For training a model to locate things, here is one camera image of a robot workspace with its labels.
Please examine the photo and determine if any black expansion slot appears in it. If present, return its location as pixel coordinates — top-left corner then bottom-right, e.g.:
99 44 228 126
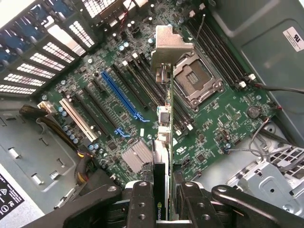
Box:
83 82 131 139

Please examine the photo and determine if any silver chipset heat sink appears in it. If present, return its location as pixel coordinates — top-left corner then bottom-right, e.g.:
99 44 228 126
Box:
122 139 154 174

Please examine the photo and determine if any sleeved power cable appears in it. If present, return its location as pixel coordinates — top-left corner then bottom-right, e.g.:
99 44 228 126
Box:
19 104 100 188

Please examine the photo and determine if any silver power supply unit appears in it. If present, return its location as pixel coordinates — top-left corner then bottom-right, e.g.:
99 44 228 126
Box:
0 98 81 228

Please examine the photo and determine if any blue expansion slot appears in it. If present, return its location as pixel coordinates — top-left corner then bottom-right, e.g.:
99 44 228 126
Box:
101 70 150 123

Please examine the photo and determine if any open black PC case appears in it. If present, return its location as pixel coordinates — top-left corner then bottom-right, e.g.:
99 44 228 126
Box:
0 0 304 228

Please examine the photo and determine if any perforated expansion slot cover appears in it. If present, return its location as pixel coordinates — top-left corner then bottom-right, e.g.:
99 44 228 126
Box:
42 41 76 64
0 83 38 95
16 63 57 79
3 73 46 86
29 52 66 72

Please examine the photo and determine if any metal CPU socket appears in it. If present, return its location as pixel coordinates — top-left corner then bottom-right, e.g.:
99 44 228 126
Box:
172 52 225 112

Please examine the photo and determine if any green motherboard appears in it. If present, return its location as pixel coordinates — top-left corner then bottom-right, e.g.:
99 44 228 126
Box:
35 0 278 188

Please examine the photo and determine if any black wire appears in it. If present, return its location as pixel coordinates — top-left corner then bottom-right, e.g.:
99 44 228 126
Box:
253 83 304 95

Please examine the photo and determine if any silver drive cage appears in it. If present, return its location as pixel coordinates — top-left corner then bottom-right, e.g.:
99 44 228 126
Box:
225 142 304 214

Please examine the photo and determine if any white expansion slot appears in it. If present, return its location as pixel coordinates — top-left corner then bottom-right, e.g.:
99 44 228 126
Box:
59 98 99 143

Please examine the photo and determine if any silver coin battery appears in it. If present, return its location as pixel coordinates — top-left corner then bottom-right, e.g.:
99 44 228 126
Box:
247 105 262 119

